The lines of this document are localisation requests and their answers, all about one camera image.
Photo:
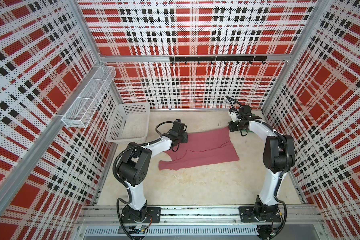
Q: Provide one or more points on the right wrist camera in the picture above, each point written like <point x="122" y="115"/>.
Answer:
<point x="240" y="114"/>

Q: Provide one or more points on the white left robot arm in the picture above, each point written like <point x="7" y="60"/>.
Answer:
<point x="130" y="168"/>

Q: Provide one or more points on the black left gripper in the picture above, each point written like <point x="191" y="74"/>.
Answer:
<point x="185" y="140"/>

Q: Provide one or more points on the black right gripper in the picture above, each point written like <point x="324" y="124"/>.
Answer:
<point x="231" y="125"/>

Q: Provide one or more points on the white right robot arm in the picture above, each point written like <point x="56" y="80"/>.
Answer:
<point x="278" y="158"/>

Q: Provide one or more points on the white wire wall shelf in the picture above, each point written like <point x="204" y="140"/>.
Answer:
<point x="90" y="96"/>

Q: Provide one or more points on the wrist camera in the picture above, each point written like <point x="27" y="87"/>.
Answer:
<point x="240" y="114"/>
<point x="178" y="126"/>

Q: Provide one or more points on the black wall hook rail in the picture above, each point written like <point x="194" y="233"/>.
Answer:
<point x="249" y="59"/>

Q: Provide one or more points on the pink tank top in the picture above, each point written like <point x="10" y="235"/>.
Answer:
<point x="204" y="148"/>

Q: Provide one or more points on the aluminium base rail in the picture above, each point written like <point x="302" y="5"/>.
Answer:
<point x="202" y="215"/>

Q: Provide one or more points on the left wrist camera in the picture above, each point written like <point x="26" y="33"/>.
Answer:
<point x="178" y="126"/>

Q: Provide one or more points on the white plastic laundry basket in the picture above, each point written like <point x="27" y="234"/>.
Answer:
<point x="129" y="123"/>

